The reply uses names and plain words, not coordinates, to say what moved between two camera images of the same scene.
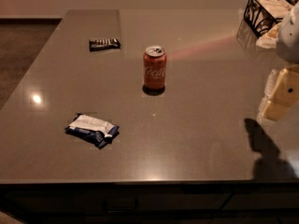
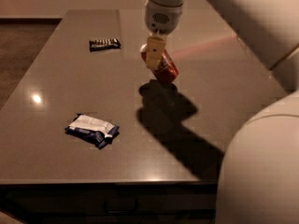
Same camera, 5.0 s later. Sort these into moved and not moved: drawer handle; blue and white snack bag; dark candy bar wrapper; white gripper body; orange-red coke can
Moved: white gripper body; orange-red coke can
Not moved: blue and white snack bag; drawer handle; dark candy bar wrapper
